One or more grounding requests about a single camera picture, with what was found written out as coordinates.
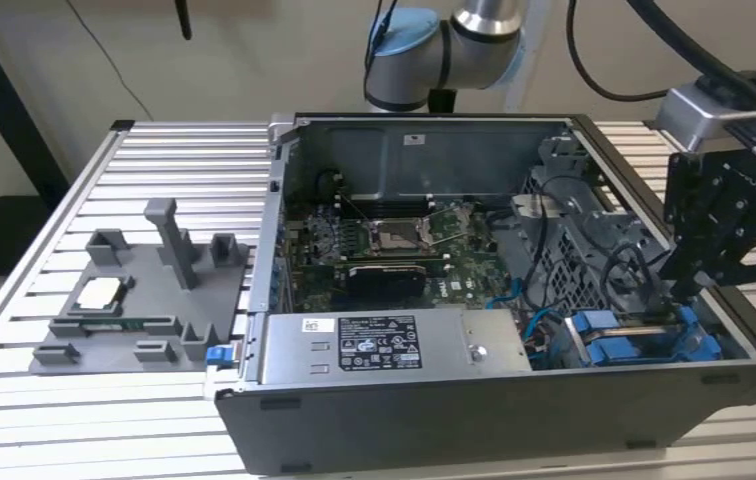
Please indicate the CPU socket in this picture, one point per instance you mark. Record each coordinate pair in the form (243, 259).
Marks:
(396, 235)

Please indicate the black table corner cap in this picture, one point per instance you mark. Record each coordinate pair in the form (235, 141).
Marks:
(123, 125)
(653, 125)

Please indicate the hard disk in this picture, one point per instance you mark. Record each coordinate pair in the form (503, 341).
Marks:
(594, 320)

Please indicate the blue carrier in bay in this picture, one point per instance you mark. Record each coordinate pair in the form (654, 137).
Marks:
(611, 352)

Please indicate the grey metal disk bay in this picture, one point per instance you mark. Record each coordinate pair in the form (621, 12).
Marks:
(571, 270)

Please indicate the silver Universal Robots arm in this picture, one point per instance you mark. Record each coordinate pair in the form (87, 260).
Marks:
(478, 50)

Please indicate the black open PC case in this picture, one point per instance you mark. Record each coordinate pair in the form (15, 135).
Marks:
(418, 425)

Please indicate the green motherboard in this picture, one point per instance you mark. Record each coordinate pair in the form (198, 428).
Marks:
(464, 270)

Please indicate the black hanging antenna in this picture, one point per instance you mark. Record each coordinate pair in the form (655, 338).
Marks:
(183, 20)

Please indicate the green RAM stick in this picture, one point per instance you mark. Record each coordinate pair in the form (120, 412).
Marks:
(117, 327)

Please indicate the black graphics card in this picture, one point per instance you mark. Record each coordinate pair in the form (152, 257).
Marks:
(384, 285)

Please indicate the silver CPU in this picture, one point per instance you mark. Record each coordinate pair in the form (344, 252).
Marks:
(103, 294)

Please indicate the silver power supply unit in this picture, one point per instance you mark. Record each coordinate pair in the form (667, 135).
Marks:
(431, 345)

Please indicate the blue case latch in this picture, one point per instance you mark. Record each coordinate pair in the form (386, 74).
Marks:
(219, 356)

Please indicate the grey parts rack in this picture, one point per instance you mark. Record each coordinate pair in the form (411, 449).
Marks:
(151, 310)

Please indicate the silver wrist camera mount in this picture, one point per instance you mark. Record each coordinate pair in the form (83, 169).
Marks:
(698, 110)

